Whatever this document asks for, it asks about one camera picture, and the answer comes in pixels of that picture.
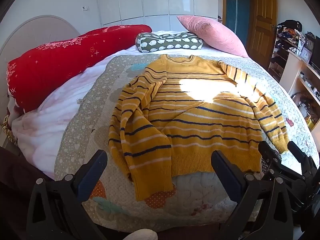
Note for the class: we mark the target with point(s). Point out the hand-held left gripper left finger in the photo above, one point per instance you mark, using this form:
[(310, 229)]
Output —
[(93, 172)]

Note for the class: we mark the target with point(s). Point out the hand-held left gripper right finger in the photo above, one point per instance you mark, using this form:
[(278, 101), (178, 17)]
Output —
[(225, 177)]

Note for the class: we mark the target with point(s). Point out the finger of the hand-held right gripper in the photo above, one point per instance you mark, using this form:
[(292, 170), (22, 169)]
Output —
[(268, 157), (303, 161)]

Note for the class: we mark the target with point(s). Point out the yellow striped knit sweater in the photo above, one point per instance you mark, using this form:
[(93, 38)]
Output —
[(200, 120)]

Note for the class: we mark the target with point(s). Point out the pile of dark clothes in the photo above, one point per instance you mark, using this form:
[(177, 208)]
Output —
[(290, 30)]

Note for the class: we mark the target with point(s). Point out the white fleece blanket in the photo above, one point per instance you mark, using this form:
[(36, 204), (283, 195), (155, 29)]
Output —
[(50, 122)]

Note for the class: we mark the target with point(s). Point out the dark maroon cloth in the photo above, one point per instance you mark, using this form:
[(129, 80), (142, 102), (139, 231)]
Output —
[(17, 180)]

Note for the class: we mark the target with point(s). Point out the white shelf unit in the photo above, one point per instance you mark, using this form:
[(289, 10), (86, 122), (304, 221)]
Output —
[(297, 72)]

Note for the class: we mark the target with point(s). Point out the yellow patterned cloth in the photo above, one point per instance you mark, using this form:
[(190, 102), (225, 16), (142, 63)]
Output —
[(8, 130)]

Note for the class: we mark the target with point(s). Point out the patchwork heart quilt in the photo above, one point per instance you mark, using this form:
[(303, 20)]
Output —
[(120, 80)]

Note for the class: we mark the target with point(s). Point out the red printed pillow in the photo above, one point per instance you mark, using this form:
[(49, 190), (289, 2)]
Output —
[(60, 62)]

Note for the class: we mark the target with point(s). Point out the dark mantel clock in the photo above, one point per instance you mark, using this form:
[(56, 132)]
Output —
[(310, 43)]

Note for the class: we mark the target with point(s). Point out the pink ribbed pillow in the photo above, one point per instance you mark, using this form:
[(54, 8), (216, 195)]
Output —
[(212, 33)]

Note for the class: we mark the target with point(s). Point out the wooden door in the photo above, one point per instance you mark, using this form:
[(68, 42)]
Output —
[(262, 15)]

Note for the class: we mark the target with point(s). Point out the green sheep-print pillow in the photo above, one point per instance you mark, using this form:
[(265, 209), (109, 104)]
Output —
[(170, 42)]

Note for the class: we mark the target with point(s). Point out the white round headboard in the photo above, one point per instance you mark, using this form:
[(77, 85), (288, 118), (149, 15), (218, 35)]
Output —
[(32, 32)]

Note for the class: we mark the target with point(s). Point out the white glossy wardrobe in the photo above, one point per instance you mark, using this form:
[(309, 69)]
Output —
[(155, 0)]

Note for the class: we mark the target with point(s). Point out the white wall socket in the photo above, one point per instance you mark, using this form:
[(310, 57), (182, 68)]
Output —
[(85, 8)]

